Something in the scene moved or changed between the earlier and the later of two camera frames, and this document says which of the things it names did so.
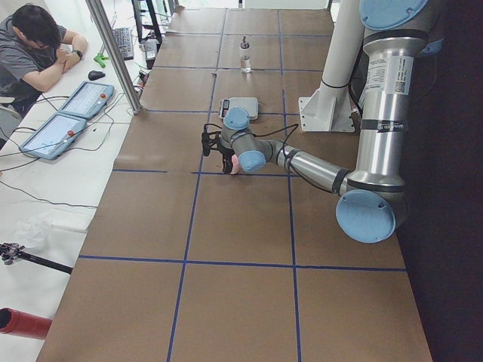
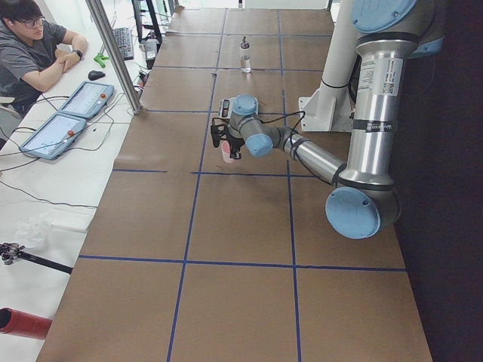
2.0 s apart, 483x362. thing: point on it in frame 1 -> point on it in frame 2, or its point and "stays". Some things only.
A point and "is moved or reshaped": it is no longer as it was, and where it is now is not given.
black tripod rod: [12, 252] stays
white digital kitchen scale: [250, 104] stays
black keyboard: [124, 39] stays
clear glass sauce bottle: [245, 59] stays
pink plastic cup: [236, 167] is moved or reshaped
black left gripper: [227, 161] -> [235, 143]
